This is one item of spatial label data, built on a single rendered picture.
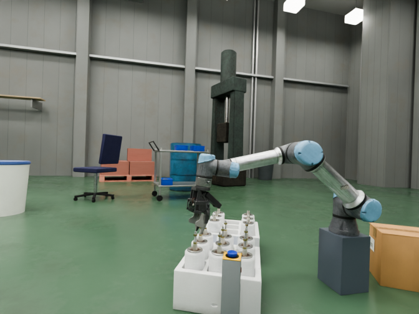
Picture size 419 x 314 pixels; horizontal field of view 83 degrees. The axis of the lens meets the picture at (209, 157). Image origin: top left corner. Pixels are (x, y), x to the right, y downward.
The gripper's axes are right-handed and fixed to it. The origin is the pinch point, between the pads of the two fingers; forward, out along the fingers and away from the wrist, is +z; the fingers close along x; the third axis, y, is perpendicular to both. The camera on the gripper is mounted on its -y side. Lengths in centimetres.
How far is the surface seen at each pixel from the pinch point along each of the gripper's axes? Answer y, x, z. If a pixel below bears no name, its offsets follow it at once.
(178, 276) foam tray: 7.5, -1.3, 21.4
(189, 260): 3.1, -0.6, 14.6
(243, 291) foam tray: -12.3, 20.3, 21.4
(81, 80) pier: -19, -668, -209
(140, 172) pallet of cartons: -160, -499, 19
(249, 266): -15.3, 18.9, 11.5
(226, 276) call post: 2.7, 23.9, 10.6
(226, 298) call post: 1.7, 24.5, 18.8
